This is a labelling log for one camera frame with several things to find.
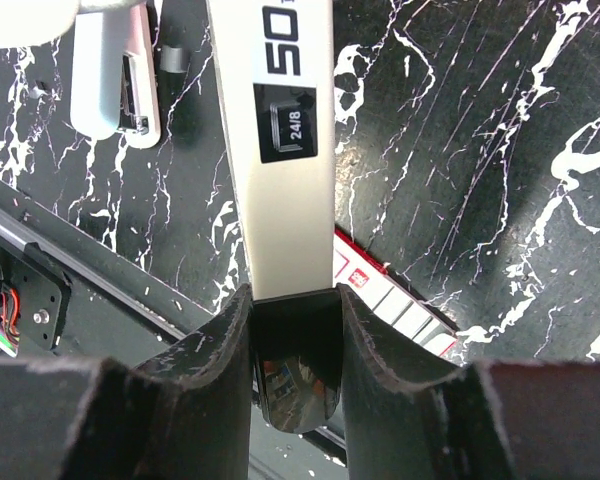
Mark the beige stapler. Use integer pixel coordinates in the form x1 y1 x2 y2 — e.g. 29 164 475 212
207 1 342 434

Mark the light blue stapler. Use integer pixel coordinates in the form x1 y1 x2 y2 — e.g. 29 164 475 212
70 1 161 149

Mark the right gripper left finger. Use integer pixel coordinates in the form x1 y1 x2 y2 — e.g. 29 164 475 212
0 286 252 479

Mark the small silver staple strip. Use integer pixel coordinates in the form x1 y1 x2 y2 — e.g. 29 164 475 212
160 44 188 74

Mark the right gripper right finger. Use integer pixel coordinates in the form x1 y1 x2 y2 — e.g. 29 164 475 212
339 286 600 479

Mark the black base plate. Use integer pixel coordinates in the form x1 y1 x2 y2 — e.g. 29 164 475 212
0 183 263 417

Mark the red white staple box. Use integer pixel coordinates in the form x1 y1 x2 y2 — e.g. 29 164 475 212
333 229 457 356

